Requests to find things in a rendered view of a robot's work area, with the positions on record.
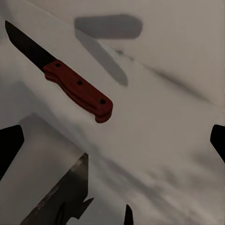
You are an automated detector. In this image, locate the parer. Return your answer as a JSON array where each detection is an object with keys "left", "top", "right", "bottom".
[{"left": 5, "top": 21, "right": 113, "bottom": 118}]

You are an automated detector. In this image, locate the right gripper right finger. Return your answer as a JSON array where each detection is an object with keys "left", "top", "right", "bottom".
[{"left": 210, "top": 125, "right": 225, "bottom": 162}]

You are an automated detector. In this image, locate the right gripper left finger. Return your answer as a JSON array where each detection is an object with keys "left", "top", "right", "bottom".
[{"left": 0, "top": 125, "right": 24, "bottom": 181}]

